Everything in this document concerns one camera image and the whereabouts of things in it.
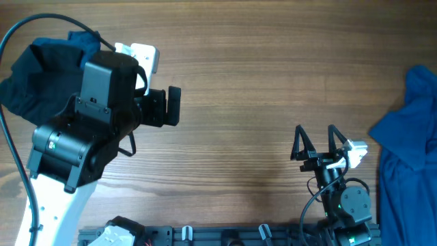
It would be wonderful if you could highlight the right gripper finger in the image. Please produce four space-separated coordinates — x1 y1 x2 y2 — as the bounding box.
327 124 349 161
290 125 316 161

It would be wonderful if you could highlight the black t-shirt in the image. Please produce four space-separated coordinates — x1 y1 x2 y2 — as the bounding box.
1 44 83 125

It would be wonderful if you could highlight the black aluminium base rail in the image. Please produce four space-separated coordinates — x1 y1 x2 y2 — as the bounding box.
77 223 382 246

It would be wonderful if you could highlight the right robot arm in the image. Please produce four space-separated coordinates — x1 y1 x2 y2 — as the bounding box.
290 124 372 245

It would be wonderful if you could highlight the folded dark blue garment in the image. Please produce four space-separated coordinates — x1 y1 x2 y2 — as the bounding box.
32 31 101 70

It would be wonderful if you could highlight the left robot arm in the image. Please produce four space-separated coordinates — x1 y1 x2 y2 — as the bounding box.
16 51 181 245

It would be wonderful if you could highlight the blue t-shirt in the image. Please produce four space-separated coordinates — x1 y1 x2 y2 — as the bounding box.
369 66 436 245

